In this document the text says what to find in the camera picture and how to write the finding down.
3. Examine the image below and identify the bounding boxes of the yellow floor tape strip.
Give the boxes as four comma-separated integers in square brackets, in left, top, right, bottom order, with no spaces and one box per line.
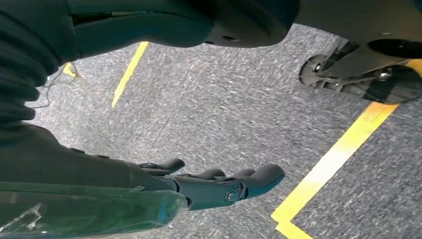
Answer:
[111,41,150,109]

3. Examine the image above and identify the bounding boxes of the yellow floor tape marking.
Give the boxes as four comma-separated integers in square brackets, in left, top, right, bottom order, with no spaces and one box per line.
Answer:
[270,58,422,239]

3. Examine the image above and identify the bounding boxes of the black caster wheel assembly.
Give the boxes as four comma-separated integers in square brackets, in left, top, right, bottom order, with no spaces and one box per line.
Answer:
[298,39,422,105]

